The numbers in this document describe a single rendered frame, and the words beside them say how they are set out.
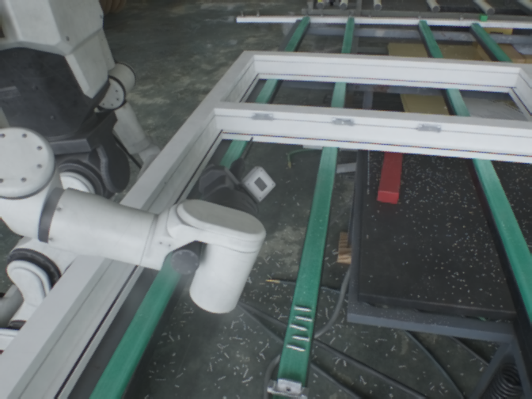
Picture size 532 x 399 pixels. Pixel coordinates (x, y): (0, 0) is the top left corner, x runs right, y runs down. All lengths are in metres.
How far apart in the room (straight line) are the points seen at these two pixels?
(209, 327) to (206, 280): 1.16
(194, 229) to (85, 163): 0.48
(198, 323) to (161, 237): 1.24
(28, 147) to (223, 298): 0.28
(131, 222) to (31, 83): 0.37
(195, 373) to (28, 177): 1.20
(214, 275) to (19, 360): 0.24
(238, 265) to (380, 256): 0.65
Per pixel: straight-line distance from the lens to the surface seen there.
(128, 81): 1.08
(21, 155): 0.48
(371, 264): 1.06
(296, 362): 0.55
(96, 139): 0.87
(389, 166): 1.36
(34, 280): 1.16
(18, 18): 0.73
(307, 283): 0.63
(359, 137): 0.97
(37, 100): 0.79
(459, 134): 0.99
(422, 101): 1.85
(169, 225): 0.47
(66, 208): 0.48
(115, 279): 0.66
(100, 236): 0.48
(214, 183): 0.65
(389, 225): 1.19
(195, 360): 1.60
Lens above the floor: 1.34
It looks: 37 degrees down
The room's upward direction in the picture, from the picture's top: 2 degrees counter-clockwise
